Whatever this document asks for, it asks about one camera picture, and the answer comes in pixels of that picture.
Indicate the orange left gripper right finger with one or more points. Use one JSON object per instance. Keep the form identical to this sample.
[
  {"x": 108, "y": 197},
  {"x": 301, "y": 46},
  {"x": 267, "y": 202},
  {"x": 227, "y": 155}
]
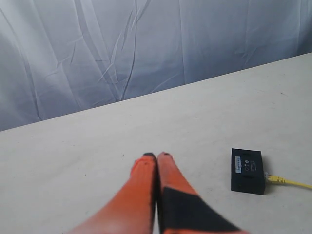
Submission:
[{"x": 181, "y": 210}]

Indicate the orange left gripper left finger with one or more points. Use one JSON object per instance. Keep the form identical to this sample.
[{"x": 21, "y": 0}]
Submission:
[{"x": 132, "y": 209}]

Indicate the black network switch box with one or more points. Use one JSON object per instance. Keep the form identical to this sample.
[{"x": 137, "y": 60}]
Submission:
[{"x": 247, "y": 172}]

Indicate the grey backdrop curtain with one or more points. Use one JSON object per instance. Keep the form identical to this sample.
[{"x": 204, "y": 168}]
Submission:
[{"x": 58, "y": 57}]

